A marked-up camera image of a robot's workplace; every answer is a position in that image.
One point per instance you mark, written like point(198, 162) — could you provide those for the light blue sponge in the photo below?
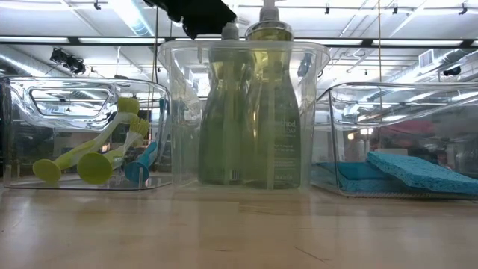
point(422, 172)

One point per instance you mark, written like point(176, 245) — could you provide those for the ceiling air vent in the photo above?
point(425, 58)

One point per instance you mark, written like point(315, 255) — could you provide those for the silver ceiling duct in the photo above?
point(130, 16)

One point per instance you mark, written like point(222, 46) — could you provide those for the blue dish brush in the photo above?
point(136, 172)

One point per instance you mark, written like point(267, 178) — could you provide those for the green dish soap pump bottle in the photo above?
point(276, 130)
point(220, 130)

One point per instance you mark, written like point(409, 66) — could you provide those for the tall clear plastic bin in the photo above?
point(175, 112)

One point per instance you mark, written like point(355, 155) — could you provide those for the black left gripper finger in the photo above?
point(209, 26)

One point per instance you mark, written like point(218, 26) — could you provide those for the shallow clear plastic bin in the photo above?
point(336, 123)

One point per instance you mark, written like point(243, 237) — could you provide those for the black ceiling device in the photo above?
point(69, 61)

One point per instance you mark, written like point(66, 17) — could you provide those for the green dish brush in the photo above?
point(46, 170)
point(93, 168)

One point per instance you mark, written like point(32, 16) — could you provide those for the long ceiling light bar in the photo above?
point(119, 40)

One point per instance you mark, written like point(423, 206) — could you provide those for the grey ceiling duct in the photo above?
point(444, 58)

